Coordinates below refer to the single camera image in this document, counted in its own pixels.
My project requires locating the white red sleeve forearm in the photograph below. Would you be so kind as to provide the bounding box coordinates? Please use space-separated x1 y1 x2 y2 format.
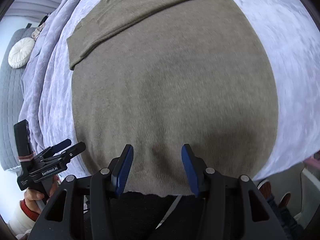
7 200 39 239

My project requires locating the grey quilted sofa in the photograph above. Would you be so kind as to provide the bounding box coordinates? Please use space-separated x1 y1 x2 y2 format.
0 28 35 172

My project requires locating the person's left hand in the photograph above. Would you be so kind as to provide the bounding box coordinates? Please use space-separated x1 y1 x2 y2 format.
24 175 60 214

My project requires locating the beige patterned cloth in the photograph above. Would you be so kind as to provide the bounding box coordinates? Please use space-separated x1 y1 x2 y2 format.
31 22 46 41

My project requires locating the grey pleated curtain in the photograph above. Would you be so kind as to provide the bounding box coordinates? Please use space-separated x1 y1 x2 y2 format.
4 0 75 23

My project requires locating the olive brown knit sweater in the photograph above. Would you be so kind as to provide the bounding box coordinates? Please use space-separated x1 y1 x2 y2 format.
67 0 278 196

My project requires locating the white round pleated cushion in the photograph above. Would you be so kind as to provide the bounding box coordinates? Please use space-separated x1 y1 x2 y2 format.
8 37 35 69

